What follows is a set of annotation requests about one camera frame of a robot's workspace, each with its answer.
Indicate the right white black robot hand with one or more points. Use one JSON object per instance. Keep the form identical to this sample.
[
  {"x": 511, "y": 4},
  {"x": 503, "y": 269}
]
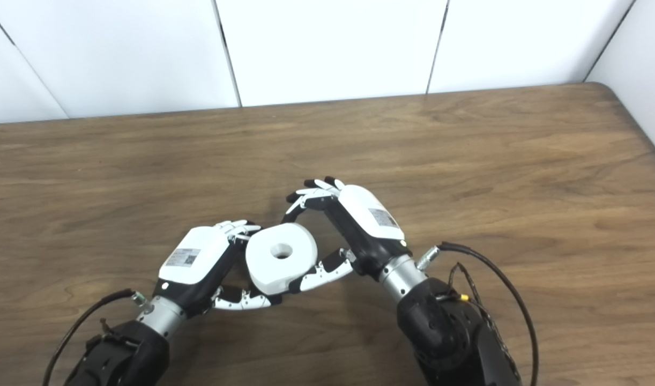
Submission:
[{"x": 367, "y": 220}]

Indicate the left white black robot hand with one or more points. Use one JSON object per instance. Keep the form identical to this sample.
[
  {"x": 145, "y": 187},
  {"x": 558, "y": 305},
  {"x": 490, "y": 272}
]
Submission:
[{"x": 196, "y": 257}]

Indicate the round white piece with holes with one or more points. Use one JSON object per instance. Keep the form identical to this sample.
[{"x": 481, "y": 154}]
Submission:
[{"x": 279, "y": 268}]

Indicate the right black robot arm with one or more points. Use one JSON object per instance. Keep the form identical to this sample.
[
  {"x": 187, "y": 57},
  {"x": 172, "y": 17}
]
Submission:
[{"x": 445, "y": 332}]

